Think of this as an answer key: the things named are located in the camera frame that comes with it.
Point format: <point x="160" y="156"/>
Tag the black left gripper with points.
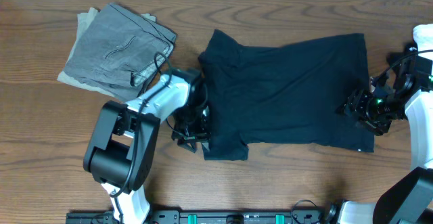
<point x="187" y="141"/>

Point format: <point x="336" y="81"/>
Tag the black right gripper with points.
<point x="356" y="101"/>

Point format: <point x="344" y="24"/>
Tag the black t-shirt white logo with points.
<point x="286" y="94"/>

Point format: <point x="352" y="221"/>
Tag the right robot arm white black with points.
<point x="407" y="201"/>

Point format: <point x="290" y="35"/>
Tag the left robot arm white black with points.
<point x="121" y="148"/>

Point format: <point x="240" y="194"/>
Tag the folded grey shorts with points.
<point x="115" y="48"/>

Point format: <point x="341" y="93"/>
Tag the folded beige garment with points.
<point x="83" y="24"/>

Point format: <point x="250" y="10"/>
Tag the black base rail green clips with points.
<point x="303" y="211"/>

